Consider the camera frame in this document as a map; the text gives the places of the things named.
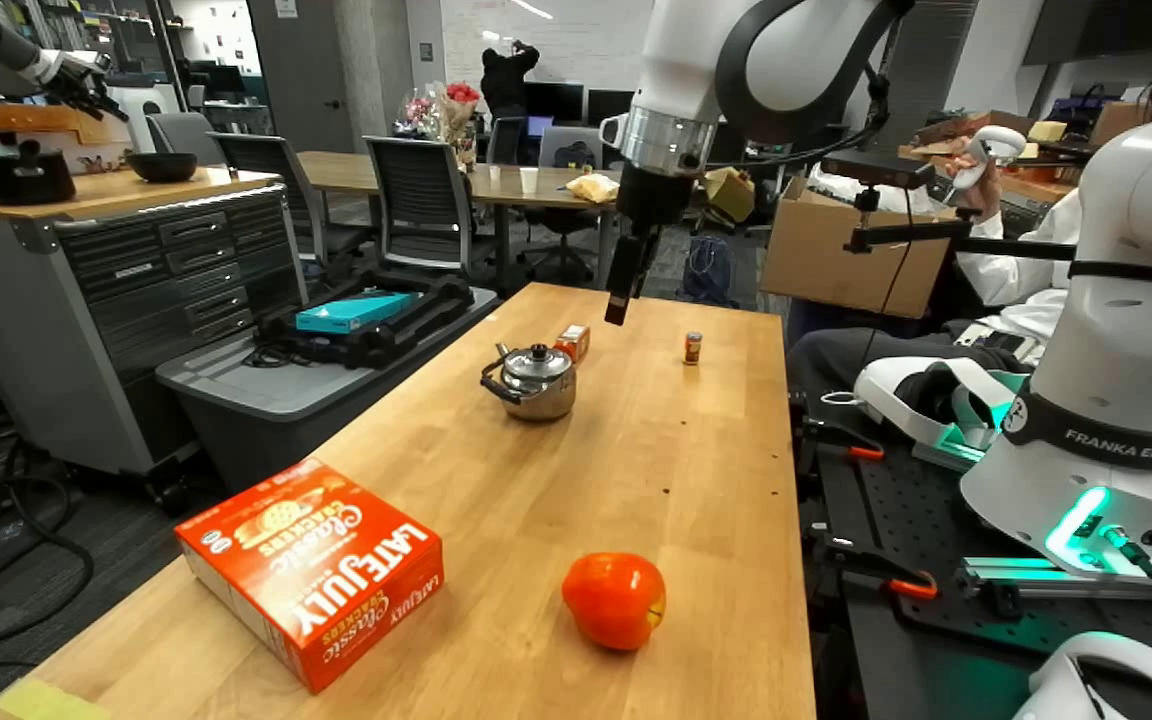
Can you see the orange cracker box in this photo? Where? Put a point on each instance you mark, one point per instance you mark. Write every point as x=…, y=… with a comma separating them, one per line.
x=314, y=567

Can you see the orange tomato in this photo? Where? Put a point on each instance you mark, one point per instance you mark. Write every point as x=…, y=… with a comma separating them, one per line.
x=613, y=598

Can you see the black bowl on cabinet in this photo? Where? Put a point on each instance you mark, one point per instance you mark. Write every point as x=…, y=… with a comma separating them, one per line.
x=162, y=166

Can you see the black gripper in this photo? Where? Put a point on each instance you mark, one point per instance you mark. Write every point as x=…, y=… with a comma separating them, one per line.
x=647, y=200

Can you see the steel teapot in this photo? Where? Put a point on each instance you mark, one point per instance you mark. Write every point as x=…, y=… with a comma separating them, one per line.
x=532, y=401

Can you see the cardboard box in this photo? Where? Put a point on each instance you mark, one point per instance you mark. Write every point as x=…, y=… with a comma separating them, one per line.
x=811, y=256

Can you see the black pot on cabinet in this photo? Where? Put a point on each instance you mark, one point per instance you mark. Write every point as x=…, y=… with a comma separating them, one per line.
x=35, y=176

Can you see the steel teapot lid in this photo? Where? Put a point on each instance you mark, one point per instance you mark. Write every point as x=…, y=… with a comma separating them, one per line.
x=536, y=362

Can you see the grey office chair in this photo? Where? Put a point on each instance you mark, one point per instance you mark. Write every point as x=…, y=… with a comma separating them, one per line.
x=426, y=210

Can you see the small silver-capped jar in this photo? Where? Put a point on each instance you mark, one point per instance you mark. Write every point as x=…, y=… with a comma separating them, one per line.
x=693, y=345

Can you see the white VR headset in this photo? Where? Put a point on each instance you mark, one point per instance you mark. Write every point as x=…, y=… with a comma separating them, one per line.
x=945, y=404

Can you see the teal case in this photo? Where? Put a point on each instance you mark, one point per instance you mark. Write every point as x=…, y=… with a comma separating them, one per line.
x=336, y=317

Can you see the grey drawer cabinet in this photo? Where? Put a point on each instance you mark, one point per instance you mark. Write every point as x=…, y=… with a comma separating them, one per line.
x=116, y=283

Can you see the orange-handled clamp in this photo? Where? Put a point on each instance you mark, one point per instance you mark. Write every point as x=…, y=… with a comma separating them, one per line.
x=884, y=572

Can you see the computer monitor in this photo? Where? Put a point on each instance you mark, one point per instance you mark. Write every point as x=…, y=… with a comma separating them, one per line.
x=558, y=101

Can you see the person in background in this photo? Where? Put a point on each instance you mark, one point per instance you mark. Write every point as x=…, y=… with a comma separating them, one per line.
x=988, y=285

